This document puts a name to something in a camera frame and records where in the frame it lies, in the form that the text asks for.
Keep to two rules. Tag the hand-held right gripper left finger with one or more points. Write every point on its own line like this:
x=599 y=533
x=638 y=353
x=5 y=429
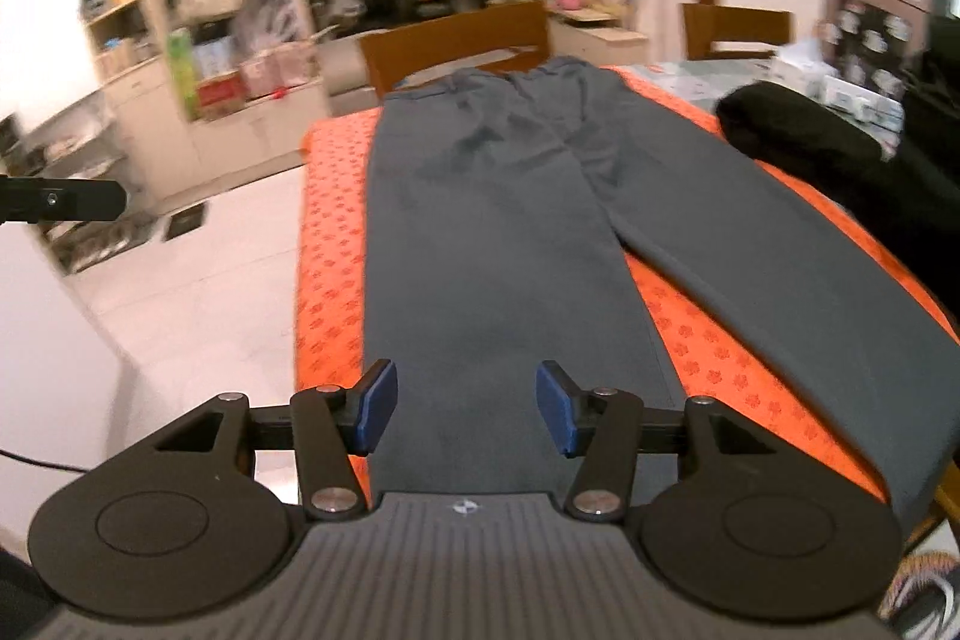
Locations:
x=379 y=404

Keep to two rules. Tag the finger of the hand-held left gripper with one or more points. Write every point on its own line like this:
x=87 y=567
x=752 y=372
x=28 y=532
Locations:
x=60 y=199

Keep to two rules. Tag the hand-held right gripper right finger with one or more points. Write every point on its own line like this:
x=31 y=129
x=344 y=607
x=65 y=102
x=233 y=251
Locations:
x=555 y=411

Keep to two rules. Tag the grey pants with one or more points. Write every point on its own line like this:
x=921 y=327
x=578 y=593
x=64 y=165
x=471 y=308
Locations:
x=487 y=235

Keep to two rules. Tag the orange patterned mat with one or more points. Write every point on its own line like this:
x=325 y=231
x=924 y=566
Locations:
x=330 y=250

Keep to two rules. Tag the green box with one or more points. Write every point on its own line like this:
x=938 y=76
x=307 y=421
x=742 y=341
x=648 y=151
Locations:
x=182 y=78

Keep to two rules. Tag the white shelf unit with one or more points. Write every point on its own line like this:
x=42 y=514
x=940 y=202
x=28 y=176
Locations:
x=135 y=10

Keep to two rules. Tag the pink checked storage box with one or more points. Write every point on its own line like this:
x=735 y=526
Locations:
x=277 y=70

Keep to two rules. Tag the wooden chair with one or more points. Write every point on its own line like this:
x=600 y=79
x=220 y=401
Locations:
x=739 y=29
x=450 y=44

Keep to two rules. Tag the light patterned tablecloth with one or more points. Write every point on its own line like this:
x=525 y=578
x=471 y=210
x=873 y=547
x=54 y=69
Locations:
x=712 y=78

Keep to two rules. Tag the low wooden cabinet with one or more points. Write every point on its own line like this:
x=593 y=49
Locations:
x=600 y=36

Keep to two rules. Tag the white tissue box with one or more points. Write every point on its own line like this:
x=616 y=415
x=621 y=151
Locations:
x=799 y=63

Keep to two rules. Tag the white power strip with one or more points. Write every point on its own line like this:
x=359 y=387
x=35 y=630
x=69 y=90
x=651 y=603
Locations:
x=862 y=104

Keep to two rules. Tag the brown patterned box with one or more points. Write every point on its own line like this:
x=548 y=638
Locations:
x=877 y=18

